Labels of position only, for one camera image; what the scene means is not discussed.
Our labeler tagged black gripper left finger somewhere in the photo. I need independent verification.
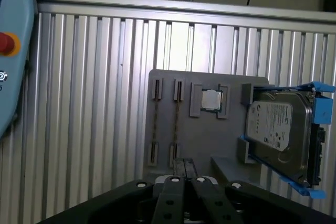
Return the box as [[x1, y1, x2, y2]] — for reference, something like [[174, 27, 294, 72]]
[[39, 157, 186, 224]]

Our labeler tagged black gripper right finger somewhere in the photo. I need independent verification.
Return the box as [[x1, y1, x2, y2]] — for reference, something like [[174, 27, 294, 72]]
[[185, 157, 336, 224]]

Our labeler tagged dark RAM stick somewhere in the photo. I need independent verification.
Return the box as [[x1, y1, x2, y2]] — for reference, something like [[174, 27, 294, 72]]
[[150, 80, 161, 163], [172, 80, 183, 159]]

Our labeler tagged grey plastic parts rack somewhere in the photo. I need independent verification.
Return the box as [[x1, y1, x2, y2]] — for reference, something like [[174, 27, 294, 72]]
[[143, 68, 276, 190]]

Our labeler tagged silver hard disk drive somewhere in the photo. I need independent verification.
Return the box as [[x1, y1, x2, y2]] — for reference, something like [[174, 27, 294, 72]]
[[245, 91, 322, 187]]

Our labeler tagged silver topped CPU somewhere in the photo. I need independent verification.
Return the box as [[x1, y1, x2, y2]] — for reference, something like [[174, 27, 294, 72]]
[[201, 89, 224, 113]]

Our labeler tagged pale blue teach pendant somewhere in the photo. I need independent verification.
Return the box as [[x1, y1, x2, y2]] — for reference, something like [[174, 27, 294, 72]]
[[0, 0, 39, 141]]

